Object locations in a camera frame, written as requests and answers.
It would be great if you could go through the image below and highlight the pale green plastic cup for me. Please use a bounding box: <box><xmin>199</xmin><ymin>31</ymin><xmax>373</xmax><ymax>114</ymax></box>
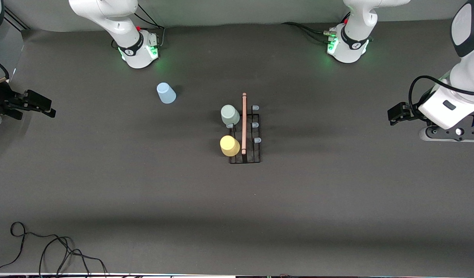
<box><xmin>221</xmin><ymin>105</ymin><xmax>240</xmax><ymax>126</ymax></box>

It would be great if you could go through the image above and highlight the black left arm base cable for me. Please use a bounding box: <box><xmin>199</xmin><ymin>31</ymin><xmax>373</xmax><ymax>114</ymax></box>
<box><xmin>281</xmin><ymin>21</ymin><xmax>335</xmax><ymax>45</ymax></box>

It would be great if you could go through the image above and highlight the black right arm base cable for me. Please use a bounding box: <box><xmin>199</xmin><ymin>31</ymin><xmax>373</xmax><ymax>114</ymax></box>
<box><xmin>134</xmin><ymin>3</ymin><xmax>166</xmax><ymax>49</ymax></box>

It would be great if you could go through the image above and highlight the black loose cable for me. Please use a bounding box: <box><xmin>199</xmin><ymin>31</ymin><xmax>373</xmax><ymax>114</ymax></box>
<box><xmin>0</xmin><ymin>222</ymin><xmax>108</xmax><ymax>276</ymax></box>

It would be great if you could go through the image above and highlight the light blue plastic cup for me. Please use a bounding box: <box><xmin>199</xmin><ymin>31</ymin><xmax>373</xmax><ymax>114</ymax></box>
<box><xmin>156</xmin><ymin>82</ymin><xmax>177</xmax><ymax>104</ymax></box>

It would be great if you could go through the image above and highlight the black arm base cable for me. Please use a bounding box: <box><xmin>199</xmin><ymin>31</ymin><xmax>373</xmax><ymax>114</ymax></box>
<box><xmin>281</xmin><ymin>21</ymin><xmax>335</xmax><ymax>45</ymax></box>
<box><xmin>134</xmin><ymin>3</ymin><xmax>166</xmax><ymax>49</ymax></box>

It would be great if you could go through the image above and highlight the yellow plastic cup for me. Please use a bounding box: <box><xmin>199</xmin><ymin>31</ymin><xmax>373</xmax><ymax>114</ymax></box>
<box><xmin>220</xmin><ymin>135</ymin><xmax>241</xmax><ymax>157</ymax></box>

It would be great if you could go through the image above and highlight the black wire cup holder rack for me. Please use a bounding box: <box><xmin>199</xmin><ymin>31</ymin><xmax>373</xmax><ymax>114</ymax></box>
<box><xmin>226</xmin><ymin>93</ymin><xmax>262</xmax><ymax>164</ymax></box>

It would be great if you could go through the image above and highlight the dark grey table mat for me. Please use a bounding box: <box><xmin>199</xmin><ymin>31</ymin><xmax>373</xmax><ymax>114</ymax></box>
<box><xmin>0</xmin><ymin>15</ymin><xmax>474</xmax><ymax>275</ymax></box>

